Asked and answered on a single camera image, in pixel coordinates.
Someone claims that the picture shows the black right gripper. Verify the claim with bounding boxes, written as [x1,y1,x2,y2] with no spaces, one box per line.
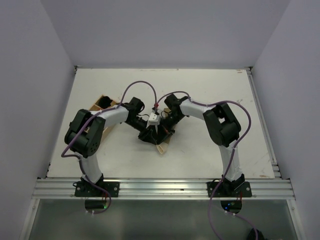
[157,112,184,144]

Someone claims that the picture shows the olive and cream underwear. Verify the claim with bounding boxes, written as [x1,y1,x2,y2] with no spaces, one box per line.
[156,107,171,155]

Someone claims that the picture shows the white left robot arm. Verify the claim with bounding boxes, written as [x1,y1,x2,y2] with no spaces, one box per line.
[61,96,157,197]

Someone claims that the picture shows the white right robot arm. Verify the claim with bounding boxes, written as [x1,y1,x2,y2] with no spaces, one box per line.
[155,93,245,197]

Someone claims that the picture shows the black rolled cloth far compartment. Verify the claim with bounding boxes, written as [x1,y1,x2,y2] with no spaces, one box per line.
[97,96,113,109]

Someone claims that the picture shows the black object bottom corner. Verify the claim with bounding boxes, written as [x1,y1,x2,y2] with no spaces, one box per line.
[246,228,267,240]

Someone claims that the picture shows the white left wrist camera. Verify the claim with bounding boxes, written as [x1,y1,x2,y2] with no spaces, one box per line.
[147,112,161,126]

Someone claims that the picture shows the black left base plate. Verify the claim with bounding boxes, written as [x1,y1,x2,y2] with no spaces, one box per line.
[72,181,120,198]

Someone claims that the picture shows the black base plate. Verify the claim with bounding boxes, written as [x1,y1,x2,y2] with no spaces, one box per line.
[213,179,253,198]
[72,181,120,198]

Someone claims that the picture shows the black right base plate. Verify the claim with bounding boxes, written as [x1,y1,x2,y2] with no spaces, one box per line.
[213,179,253,198]

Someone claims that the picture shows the aluminium front rail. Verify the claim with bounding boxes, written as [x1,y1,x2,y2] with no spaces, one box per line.
[32,177,295,200]

